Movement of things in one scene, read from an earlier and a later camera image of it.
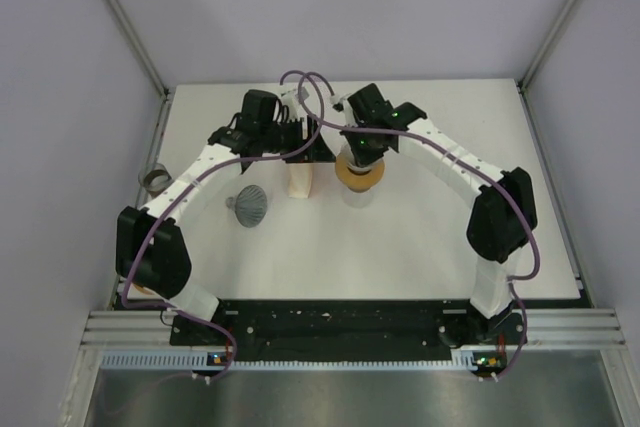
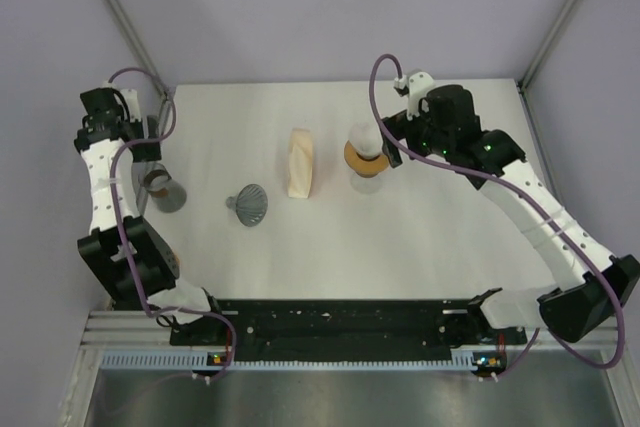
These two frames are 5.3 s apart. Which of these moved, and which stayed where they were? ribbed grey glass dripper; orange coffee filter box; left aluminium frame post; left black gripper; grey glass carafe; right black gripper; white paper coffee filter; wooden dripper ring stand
Moved: white paper coffee filter; right black gripper; left black gripper; wooden dripper ring stand
Stayed: left aluminium frame post; orange coffee filter box; grey glass carafe; ribbed grey glass dripper
